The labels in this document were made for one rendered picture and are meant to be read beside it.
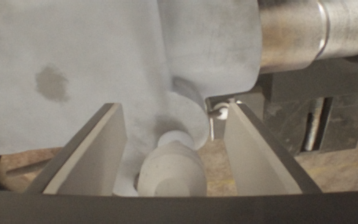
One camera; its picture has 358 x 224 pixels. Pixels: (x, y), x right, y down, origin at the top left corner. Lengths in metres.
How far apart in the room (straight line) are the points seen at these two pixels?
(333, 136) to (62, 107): 0.66
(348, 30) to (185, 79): 0.16
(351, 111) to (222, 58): 0.54
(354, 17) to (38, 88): 0.28
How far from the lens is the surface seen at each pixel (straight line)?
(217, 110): 0.47
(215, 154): 1.77
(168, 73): 0.16
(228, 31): 0.17
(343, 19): 0.24
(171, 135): 0.17
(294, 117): 0.59
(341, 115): 0.66
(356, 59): 0.29
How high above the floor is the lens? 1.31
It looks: 61 degrees down
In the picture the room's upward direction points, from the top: 179 degrees clockwise
